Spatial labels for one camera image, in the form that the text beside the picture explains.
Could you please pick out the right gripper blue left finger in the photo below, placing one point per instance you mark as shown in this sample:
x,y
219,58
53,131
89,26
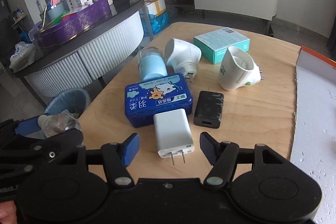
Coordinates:
x,y
130,148

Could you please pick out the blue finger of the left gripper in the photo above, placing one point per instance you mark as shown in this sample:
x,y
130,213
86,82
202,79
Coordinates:
x,y
27,127

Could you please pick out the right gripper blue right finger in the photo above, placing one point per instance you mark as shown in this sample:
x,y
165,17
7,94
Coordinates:
x,y
211,148

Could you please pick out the black charger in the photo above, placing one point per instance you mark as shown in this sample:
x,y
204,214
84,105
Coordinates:
x,y
208,112

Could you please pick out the white long charger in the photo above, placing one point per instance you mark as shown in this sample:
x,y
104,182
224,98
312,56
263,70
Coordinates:
x,y
173,134

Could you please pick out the blue tin box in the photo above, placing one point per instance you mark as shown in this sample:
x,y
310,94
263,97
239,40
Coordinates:
x,y
145,99

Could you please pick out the white green plug-in vaporizer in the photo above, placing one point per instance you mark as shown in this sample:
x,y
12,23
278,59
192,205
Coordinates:
x,y
238,70

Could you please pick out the blue toothpick jar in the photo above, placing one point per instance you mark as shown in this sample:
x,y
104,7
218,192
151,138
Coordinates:
x,y
151,64

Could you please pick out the teal carton box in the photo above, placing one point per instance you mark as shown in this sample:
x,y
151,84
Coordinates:
x,y
214,44

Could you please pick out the person's right hand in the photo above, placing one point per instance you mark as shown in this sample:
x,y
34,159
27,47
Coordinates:
x,y
8,213

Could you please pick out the blue waste bin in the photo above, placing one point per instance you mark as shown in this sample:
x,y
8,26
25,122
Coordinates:
x,y
75,100

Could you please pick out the round dark side table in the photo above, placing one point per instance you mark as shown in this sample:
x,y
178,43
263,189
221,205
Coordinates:
x,y
88,56

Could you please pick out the orange white box lid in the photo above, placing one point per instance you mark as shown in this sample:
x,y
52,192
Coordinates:
x,y
313,148

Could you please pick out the purple gift box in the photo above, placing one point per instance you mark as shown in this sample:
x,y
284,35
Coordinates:
x,y
73,24

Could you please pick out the blue plastic bag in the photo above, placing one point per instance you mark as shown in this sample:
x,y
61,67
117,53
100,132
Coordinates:
x,y
158,23

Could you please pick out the cardboard box on floor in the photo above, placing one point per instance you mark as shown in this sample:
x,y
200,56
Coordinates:
x,y
155,7

